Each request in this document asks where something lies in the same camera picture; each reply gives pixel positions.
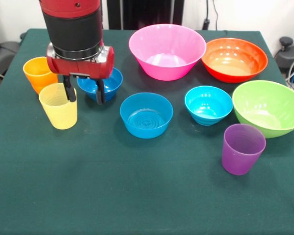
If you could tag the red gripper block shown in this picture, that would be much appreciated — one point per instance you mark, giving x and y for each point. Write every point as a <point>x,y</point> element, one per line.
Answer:
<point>83,67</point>

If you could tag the small dark blue bowl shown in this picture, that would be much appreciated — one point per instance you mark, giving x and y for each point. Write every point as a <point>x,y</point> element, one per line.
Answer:
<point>114,84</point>

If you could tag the medium blue bowl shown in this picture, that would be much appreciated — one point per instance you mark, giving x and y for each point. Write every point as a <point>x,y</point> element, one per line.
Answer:
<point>147,131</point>

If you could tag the large pink bowl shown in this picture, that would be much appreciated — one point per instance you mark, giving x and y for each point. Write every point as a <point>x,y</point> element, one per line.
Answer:
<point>166,49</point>

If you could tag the small cyan bowl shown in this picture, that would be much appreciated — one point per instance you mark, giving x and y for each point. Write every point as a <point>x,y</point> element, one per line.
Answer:
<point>208,112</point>

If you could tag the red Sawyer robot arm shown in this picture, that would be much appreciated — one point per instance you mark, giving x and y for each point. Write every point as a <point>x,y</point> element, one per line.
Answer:
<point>73,29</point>

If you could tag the yellow plastic cup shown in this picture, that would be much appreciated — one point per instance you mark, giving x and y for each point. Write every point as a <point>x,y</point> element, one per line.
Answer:
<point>61,117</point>

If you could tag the orange plastic cup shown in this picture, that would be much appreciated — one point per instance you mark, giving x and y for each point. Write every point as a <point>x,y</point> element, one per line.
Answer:
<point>36,80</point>

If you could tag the dark green table cloth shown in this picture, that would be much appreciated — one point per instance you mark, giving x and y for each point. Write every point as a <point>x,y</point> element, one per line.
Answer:
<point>137,183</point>

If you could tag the large red-orange bowl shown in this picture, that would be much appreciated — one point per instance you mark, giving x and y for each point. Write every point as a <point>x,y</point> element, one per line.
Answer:
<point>235,61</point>

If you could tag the purple plastic cup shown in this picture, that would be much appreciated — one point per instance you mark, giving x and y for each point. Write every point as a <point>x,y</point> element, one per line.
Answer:
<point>240,159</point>

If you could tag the large lime green bowl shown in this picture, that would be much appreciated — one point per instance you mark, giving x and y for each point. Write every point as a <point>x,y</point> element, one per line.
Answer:
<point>264,110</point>

